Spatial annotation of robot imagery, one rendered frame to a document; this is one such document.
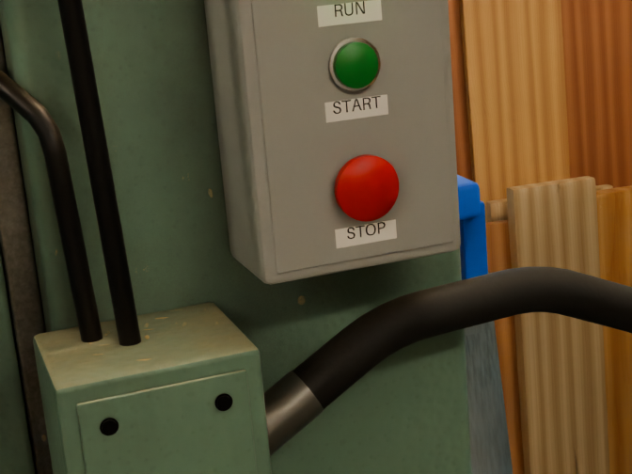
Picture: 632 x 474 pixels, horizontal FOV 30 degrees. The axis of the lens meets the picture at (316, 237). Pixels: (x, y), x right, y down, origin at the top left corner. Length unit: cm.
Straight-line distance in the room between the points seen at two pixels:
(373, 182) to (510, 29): 151
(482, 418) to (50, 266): 105
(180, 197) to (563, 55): 154
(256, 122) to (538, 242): 145
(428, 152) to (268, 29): 10
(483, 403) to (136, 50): 106
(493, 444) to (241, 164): 107
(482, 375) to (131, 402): 107
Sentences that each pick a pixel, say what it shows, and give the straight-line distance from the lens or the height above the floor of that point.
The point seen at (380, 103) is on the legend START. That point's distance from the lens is 53.
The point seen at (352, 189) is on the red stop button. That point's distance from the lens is 52.
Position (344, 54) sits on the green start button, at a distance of 52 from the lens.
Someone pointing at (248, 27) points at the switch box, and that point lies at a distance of 51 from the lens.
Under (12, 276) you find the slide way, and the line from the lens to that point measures 61.
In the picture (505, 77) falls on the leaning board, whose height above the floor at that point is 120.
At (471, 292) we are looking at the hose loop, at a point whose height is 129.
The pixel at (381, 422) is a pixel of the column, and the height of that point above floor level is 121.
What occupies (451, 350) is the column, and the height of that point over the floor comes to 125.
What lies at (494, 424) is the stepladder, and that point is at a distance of 157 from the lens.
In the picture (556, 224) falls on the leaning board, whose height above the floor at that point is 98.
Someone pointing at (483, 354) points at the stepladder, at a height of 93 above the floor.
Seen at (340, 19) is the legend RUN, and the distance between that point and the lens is 52.
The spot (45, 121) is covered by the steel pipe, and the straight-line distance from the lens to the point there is 54.
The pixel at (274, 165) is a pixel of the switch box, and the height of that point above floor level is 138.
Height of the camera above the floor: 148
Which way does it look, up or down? 15 degrees down
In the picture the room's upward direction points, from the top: 5 degrees counter-clockwise
